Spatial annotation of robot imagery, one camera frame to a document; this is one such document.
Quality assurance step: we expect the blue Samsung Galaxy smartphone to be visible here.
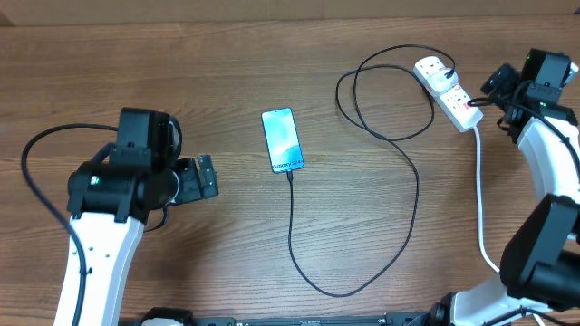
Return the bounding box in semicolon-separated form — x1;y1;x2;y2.
261;108;305;174

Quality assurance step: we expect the black USB charging cable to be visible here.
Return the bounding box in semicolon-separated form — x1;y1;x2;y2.
285;43;457;299

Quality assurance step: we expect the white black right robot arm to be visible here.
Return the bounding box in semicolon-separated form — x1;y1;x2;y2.
414;48;579;325

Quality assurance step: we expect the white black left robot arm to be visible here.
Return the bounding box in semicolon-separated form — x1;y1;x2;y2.
54;108;218;325

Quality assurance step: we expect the white USB charger adapter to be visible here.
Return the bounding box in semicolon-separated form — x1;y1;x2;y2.
427;68;459;96

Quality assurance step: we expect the white power strip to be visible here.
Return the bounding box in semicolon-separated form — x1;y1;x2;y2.
413;56;483;132

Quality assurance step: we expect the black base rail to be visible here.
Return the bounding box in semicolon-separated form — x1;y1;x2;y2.
118;303;449;326

